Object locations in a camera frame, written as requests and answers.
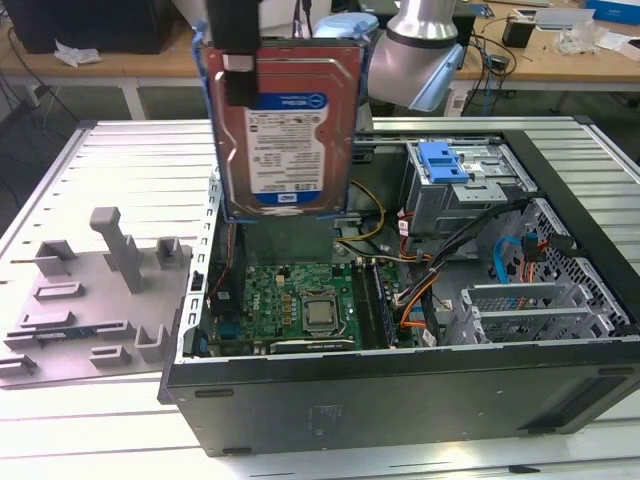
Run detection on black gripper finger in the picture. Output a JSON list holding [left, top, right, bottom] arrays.
[[223, 49, 260, 107]]

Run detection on hard disk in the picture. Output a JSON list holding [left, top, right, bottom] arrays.
[[191, 18, 375, 225]]

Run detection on blue SATA wire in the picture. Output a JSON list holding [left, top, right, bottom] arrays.
[[492, 229, 540, 285]]

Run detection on multicoloured power wire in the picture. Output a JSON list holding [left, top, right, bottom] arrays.
[[516, 234, 546, 311]]

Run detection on grey metal disk bay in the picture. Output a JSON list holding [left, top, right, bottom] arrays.
[[444, 281, 629, 347]]

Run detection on white plastic box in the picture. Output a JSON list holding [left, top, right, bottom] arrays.
[[174, 0, 321, 41]]

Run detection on wooden desk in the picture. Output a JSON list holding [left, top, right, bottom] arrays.
[[0, 0, 640, 121]]

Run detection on large black box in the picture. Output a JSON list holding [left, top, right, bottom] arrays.
[[9, 0, 174, 55]]

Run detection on crumpled white paper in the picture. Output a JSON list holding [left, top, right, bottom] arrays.
[[53, 39, 104, 69]]

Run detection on grey power supply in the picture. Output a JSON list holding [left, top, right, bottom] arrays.
[[238, 218, 342, 264]]

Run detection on green motherboard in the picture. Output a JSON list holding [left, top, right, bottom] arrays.
[[209, 259, 416, 357]]

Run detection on blue plastic latch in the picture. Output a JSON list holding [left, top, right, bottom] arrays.
[[418, 141, 472, 185]]

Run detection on black cube box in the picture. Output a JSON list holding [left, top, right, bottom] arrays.
[[452, 13, 477, 71]]

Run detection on grey optical drive cage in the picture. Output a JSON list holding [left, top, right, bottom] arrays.
[[403, 141, 532, 241]]

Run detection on silver CPU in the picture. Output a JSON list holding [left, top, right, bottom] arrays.
[[304, 300, 338, 327]]

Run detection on black RAM slot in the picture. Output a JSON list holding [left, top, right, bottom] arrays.
[[352, 259, 381, 350]]

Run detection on CPU socket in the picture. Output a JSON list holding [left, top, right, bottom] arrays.
[[297, 291, 347, 340]]

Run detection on black RAM stick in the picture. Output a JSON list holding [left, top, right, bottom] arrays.
[[368, 259, 400, 347]]

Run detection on grey parts rack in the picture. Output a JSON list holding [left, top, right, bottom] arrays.
[[0, 206, 195, 390]]

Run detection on black graphics card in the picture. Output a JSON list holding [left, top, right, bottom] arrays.
[[268, 337, 357, 355]]

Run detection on small black device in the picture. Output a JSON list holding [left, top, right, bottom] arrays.
[[502, 14, 539, 50]]

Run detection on green RAM stick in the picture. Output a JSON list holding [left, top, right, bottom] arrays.
[[32, 327, 97, 344]]

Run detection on grey flat box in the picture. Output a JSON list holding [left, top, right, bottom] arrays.
[[534, 7, 596, 32]]

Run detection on black PC case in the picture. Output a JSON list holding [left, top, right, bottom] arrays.
[[157, 115, 640, 459]]

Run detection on clear plastic bag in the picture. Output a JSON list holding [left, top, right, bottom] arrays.
[[554, 22, 611, 56]]

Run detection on blue cardboard box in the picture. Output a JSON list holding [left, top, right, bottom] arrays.
[[584, 0, 640, 24]]

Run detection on yellow wires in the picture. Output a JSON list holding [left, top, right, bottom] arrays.
[[344, 178, 387, 247]]

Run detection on black wire bundle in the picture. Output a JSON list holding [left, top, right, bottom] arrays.
[[419, 195, 539, 346]]

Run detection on orange wire bundle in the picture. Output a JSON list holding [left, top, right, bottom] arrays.
[[393, 276, 442, 330]]

